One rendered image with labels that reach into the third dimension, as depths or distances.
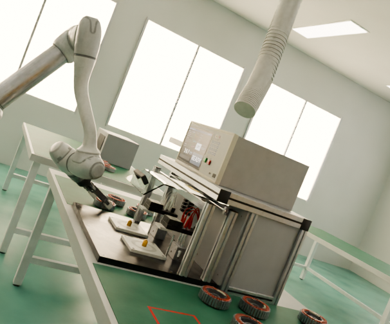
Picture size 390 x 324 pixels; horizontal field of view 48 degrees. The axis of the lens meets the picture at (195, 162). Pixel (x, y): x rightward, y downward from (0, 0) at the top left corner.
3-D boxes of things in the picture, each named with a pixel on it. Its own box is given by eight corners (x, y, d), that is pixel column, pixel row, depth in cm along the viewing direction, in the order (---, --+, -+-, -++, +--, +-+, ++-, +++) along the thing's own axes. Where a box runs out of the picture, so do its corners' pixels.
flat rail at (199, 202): (205, 213, 157) (208, 205, 157) (153, 174, 213) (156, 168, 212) (208, 213, 157) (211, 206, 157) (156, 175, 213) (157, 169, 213)
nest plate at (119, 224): (115, 229, 183) (116, 226, 183) (108, 218, 196) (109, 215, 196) (147, 238, 189) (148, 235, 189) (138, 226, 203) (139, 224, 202)
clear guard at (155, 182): (142, 195, 145) (149, 178, 145) (125, 178, 167) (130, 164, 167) (222, 220, 160) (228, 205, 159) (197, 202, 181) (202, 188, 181)
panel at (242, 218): (217, 285, 163) (248, 211, 161) (161, 226, 222) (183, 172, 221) (220, 285, 163) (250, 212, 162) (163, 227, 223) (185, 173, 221)
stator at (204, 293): (216, 312, 141) (221, 301, 140) (191, 294, 147) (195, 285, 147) (233, 309, 149) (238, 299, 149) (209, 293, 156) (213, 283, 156)
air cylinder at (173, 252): (172, 259, 172) (177, 246, 172) (166, 252, 179) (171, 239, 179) (183, 261, 175) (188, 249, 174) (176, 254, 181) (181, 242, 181)
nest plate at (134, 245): (130, 251, 161) (131, 248, 161) (120, 237, 174) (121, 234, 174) (165, 260, 167) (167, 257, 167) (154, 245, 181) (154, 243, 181)
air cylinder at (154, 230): (154, 237, 194) (158, 226, 194) (148, 231, 201) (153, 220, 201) (163, 240, 196) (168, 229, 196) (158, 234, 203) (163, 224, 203)
